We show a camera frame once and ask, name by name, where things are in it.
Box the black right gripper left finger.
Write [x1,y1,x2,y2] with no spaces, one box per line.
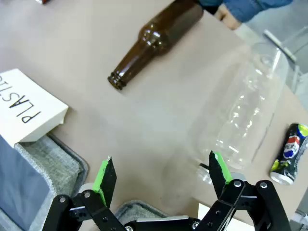
[44,155,126,231]

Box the grey fabric basket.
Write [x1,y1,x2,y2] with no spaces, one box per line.
[0,133,90,231]
[114,199,169,218]

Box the small white PLASTIC label card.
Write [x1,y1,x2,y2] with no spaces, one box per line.
[0,68,69,148]

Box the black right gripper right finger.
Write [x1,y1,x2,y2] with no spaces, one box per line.
[197,151,291,231]

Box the crushed dark Pepsi can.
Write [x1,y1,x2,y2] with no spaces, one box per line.
[269,123,308,185]

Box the brown glass bottle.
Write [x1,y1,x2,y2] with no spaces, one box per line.
[107,0,205,91]

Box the clear label-free plastic bottle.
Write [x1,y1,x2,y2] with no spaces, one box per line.
[190,42,286,185]

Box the person's left denim-sleeved forearm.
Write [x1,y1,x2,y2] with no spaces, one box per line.
[198,0,293,24]

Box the person's left hand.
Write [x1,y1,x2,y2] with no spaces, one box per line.
[218,4,243,31]

